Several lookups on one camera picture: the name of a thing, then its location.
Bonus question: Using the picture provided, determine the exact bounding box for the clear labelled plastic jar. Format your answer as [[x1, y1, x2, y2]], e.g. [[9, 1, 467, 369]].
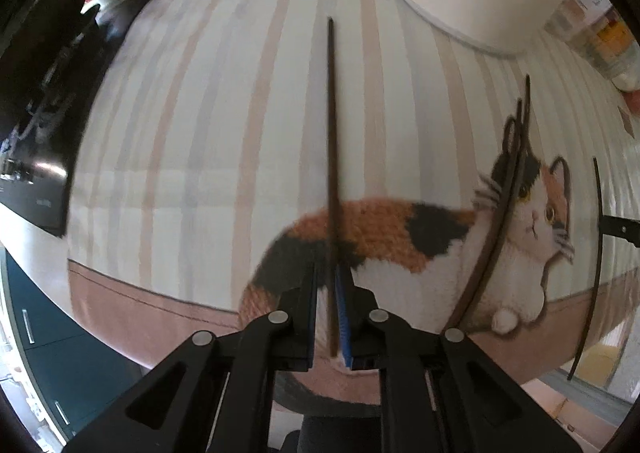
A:
[[544, 0, 640, 91]]

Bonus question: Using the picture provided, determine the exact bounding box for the black stove top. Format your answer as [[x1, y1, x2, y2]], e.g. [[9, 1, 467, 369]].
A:
[[0, 0, 166, 239]]

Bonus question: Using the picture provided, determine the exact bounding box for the teal cabinet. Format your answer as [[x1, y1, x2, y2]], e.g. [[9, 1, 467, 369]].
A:
[[0, 243, 151, 444]]

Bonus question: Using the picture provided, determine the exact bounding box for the striped cat printed mat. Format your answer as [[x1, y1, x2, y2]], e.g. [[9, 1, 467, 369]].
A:
[[65, 0, 640, 406]]

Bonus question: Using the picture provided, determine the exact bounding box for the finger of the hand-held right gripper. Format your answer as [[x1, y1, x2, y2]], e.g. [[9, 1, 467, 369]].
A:
[[600, 214, 640, 249]]

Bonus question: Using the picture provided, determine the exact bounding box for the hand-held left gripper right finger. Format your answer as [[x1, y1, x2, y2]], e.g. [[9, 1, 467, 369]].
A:
[[334, 263, 593, 453]]

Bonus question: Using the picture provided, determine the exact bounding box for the dark wooden chopstick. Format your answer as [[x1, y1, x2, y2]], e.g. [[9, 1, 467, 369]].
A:
[[447, 74, 532, 331], [567, 157, 606, 381], [452, 100, 526, 331], [326, 16, 341, 359]]

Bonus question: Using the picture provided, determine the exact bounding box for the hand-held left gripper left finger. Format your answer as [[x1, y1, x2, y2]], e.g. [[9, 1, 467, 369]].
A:
[[62, 260, 321, 453]]

